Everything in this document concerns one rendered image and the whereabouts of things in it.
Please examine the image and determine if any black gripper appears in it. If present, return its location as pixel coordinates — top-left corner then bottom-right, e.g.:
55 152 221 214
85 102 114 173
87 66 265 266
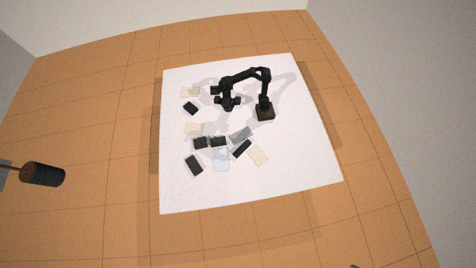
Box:
213 95 241 108

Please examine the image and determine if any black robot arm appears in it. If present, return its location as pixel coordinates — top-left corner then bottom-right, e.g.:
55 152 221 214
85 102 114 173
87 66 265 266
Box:
210 66 271 112

